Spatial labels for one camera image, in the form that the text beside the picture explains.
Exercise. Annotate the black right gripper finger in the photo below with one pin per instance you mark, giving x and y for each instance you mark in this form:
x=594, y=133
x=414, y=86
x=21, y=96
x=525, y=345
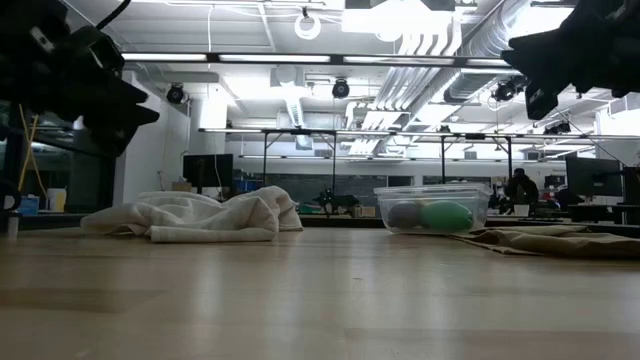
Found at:
x=541, y=102
x=540, y=60

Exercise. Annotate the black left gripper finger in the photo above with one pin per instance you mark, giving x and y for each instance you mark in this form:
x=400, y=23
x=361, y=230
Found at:
x=131, y=92
x=120, y=130

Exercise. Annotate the green toy mango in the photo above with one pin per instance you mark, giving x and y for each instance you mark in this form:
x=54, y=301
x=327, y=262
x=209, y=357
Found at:
x=446, y=216

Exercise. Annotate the brown toy kiwi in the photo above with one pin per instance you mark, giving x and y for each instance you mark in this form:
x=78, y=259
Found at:
x=404, y=215

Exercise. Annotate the black background robot arm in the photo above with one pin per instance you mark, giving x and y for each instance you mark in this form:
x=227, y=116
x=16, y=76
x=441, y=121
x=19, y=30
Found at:
x=335, y=200

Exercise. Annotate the clear plastic tupperware container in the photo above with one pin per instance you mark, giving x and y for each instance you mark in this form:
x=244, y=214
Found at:
x=480, y=200

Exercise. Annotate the person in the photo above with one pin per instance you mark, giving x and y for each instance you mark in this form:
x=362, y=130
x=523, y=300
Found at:
x=521, y=189

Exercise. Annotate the black computer monitor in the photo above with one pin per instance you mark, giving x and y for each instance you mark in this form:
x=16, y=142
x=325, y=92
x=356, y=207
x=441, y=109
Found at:
x=594, y=176
x=207, y=170

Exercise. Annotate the white and yellow container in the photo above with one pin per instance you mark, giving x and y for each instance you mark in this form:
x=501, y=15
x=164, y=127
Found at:
x=56, y=200

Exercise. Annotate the white checked kitchen towel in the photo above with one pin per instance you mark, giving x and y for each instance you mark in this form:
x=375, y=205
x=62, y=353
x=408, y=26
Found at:
x=200, y=215

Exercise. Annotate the blue box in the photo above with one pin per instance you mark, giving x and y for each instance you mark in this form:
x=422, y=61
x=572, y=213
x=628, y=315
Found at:
x=29, y=205

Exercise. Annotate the tan cloth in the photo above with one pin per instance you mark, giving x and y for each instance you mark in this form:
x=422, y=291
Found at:
x=550, y=242

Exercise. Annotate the black ceiling camera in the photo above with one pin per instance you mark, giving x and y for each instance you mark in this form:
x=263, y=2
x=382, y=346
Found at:
x=175, y=94
x=340, y=88
x=507, y=90

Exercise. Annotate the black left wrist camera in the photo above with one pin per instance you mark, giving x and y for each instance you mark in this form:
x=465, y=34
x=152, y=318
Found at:
x=102, y=50

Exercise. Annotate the black aluminium rig frame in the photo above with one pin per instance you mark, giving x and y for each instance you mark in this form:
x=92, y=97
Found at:
x=337, y=59

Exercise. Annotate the black background rig frame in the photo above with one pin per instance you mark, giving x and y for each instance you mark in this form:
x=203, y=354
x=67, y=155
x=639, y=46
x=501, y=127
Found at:
x=334, y=160

